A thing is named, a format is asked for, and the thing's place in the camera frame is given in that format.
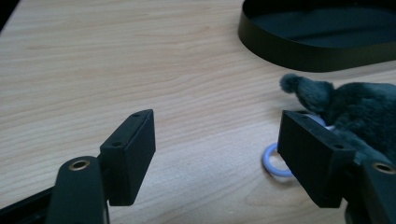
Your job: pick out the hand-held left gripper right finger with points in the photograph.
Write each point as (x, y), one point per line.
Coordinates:
(314, 158)

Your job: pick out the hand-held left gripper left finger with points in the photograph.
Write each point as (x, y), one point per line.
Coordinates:
(129, 161)

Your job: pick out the black hook rack with tray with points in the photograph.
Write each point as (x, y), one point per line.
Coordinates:
(311, 53)

